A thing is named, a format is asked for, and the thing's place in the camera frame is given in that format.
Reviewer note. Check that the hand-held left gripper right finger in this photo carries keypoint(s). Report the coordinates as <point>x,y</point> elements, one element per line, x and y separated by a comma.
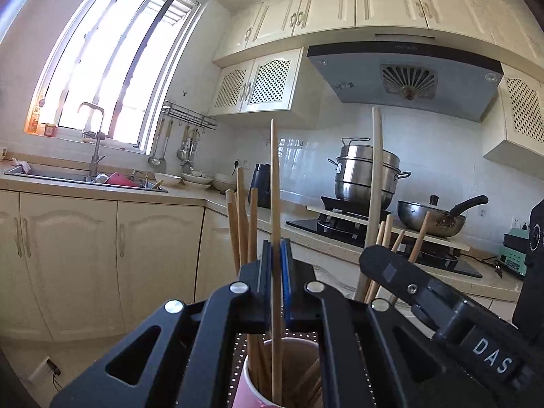
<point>285,289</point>

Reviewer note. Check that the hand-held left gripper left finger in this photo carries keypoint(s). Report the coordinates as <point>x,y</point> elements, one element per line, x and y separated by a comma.
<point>267,289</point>

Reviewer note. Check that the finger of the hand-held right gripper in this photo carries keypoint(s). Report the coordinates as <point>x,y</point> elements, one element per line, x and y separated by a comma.
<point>403,276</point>

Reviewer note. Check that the bunch of wooden chopsticks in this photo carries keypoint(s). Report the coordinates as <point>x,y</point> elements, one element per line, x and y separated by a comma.
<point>241,204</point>

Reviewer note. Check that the wooden chopstick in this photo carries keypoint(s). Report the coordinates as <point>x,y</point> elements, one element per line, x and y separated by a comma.
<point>275,178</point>
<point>375,178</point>

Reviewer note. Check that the pink cup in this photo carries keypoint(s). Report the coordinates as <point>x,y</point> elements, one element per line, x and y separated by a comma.
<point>243,396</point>

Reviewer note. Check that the light wooden board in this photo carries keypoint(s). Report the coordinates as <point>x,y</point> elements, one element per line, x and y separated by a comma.
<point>442,242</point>

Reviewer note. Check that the black gas stove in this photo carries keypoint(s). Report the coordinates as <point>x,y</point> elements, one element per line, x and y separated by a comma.
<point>306,225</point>

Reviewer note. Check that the green electric grill appliance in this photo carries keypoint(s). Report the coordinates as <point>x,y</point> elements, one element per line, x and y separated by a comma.
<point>512,255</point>

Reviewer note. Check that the black electric kettle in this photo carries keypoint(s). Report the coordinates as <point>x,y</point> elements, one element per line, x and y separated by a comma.
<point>259,185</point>

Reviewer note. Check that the stainless steel steamer pot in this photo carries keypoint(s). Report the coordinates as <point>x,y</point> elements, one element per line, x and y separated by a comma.
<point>352,178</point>

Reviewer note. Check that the hanging metal skimmer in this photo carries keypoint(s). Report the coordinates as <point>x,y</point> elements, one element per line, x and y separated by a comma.
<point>190,162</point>

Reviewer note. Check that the hanging metal spoon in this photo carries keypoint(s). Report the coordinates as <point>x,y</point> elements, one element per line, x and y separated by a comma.
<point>182,155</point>

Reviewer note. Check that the hanging metal ladle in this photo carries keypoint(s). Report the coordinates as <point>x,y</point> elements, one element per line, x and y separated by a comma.
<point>154,160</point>

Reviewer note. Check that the red dish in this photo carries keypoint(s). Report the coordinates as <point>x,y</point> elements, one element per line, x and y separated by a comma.
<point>121,179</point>

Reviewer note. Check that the grey range hood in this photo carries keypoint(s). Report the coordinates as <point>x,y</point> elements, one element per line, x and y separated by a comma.
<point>361,80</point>

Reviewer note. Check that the cream lattice door cabinet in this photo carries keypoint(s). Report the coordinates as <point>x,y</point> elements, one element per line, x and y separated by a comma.
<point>522,114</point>
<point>263,85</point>

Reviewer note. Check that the metal sink faucet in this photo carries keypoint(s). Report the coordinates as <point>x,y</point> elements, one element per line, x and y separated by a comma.
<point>97,153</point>

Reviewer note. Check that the stainless steel sink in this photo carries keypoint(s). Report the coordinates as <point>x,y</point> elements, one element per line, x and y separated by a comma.
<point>51,174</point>

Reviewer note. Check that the small glass jar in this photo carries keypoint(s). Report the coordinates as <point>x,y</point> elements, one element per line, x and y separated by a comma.
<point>50,130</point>

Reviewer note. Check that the cream upper cabinet row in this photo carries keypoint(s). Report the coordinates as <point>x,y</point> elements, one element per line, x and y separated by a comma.
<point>382,4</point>

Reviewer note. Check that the barred kitchen window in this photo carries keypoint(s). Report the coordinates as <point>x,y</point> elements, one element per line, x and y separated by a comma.
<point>106,51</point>

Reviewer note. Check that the orange bottle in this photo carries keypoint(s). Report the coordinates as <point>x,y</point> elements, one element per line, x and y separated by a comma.
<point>32,123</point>

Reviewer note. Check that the white wall outlet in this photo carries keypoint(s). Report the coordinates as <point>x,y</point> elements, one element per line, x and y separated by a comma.
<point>519,224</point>

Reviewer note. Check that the wall outlet with black plug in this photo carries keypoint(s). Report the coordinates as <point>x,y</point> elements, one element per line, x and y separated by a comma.
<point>240,163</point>

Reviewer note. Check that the metal wall utensil rack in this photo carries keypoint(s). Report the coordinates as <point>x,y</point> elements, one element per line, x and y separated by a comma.
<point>191,115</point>

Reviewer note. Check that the low wall socket with plug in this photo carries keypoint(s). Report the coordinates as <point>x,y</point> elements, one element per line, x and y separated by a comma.
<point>44,369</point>

